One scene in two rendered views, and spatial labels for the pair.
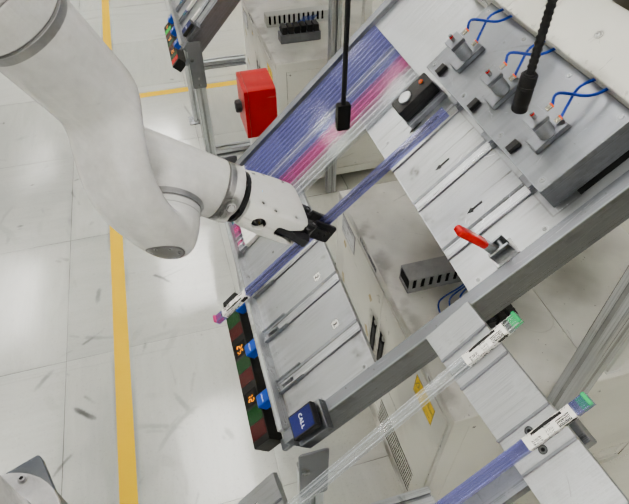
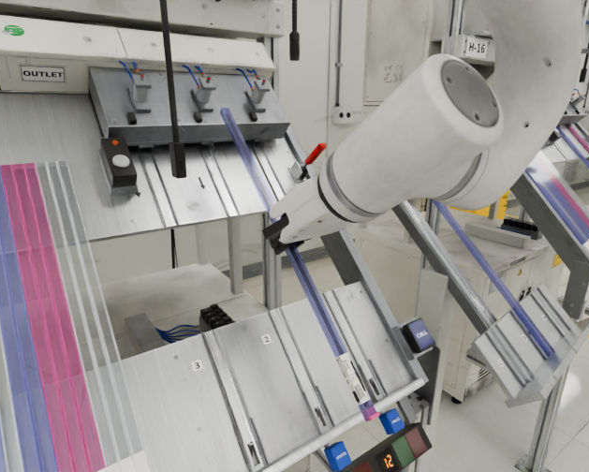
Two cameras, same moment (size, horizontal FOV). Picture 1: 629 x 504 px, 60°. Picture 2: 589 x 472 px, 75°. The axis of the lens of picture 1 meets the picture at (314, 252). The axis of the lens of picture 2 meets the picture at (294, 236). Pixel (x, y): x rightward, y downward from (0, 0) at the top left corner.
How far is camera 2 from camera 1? 100 cm
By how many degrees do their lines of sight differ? 89
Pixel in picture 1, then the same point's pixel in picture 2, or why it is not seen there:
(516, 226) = (280, 162)
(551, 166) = (276, 110)
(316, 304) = (299, 342)
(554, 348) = (228, 307)
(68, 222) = not seen: outside the picture
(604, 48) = (223, 53)
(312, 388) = (378, 351)
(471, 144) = (197, 159)
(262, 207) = not seen: hidden behind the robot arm
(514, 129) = (238, 111)
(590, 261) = (138, 295)
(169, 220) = not seen: hidden behind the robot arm
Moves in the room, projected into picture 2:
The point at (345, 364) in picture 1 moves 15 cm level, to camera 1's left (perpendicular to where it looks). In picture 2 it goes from (359, 310) to (408, 360)
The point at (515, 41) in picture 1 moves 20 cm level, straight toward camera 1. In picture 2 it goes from (156, 77) to (269, 77)
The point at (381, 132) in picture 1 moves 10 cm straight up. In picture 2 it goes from (108, 224) to (96, 155)
